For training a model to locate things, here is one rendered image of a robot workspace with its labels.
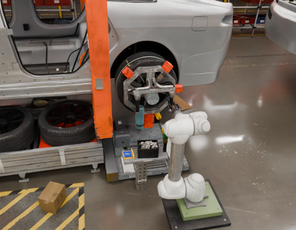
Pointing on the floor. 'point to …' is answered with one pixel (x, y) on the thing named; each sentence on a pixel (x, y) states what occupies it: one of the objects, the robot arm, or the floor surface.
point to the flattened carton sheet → (181, 103)
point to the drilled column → (141, 175)
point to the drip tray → (37, 102)
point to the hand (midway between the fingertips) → (170, 102)
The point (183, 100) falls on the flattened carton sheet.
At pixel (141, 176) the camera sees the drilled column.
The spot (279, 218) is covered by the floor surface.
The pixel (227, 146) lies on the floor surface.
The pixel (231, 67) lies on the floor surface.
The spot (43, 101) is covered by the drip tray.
